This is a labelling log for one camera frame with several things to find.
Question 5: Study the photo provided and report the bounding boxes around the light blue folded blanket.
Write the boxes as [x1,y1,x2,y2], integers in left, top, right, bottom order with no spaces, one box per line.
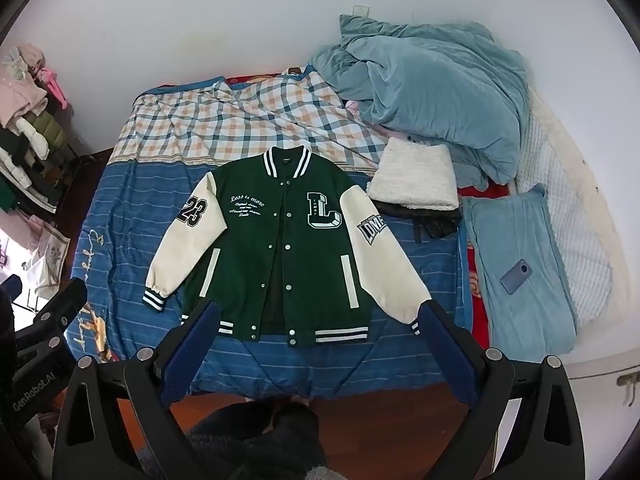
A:
[463,184,577,362]

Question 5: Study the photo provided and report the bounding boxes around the blue smartphone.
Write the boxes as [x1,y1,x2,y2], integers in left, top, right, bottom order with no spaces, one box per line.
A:
[500,259,532,295]

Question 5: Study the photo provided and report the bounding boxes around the blue striped plaid bed sheet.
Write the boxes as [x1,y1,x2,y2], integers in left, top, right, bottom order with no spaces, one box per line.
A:
[65,70,442,399]

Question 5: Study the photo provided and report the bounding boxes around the white fluffy folded garment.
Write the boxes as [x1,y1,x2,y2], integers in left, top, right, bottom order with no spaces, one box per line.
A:
[367,138,459,211]

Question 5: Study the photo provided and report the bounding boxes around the green white varsity jacket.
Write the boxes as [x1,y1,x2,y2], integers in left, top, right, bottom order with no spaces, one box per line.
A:
[142,146,432,348]

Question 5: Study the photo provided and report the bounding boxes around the white quilted mattress pad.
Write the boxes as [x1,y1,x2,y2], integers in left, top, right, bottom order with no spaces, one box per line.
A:
[514,92,630,327]

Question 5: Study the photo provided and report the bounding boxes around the dark fuzzy slippers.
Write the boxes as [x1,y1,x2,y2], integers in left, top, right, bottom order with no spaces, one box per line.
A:
[186,396,342,479]

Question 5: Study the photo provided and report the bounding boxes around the clothes rack with garments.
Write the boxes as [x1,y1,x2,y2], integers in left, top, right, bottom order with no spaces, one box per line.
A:
[1,44,78,214]

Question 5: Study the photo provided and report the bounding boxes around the light blue crumpled duvet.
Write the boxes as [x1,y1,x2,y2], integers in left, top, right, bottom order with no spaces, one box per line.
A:
[309,15,529,190]

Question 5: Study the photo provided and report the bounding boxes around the black garment under white one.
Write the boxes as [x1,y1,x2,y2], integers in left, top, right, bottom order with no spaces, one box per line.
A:
[373,200,462,243]

